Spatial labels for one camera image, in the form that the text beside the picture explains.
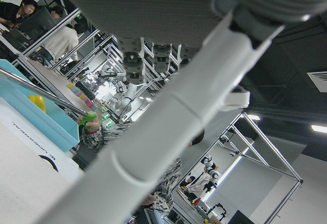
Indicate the dark computer monitor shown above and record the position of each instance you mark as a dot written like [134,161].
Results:
[38,21]

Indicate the person in black shirt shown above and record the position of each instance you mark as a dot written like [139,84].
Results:
[6,12]

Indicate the light blue plastic bin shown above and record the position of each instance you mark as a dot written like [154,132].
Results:
[51,122]

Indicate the ceiling air vent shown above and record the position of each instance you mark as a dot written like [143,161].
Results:
[319,81]

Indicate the aluminium profile frame cage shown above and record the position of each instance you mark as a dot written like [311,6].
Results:
[268,152]

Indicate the wooden table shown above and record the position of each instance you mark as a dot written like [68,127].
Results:
[56,86]

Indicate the ceiling light strip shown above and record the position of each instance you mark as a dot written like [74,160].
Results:
[319,128]

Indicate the seated person in white jacket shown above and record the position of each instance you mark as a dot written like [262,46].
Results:
[198,185]

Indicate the left robot hand white grey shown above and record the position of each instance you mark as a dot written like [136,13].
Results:
[178,106]

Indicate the person with short black hair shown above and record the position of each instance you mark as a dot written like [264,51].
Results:
[28,5]

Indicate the yellow plastic toy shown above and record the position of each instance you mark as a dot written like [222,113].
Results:
[37,101]

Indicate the person in zebra patterned clothes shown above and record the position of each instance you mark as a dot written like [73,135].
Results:
[112,132]

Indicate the person in cream sweater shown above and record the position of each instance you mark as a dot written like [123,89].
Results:
[61,40]

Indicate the metal reach grabber green head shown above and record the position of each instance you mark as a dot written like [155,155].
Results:
[38,89]

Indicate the white humanoid robot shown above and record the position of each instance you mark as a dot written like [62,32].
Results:
[120,91]
[210,170]

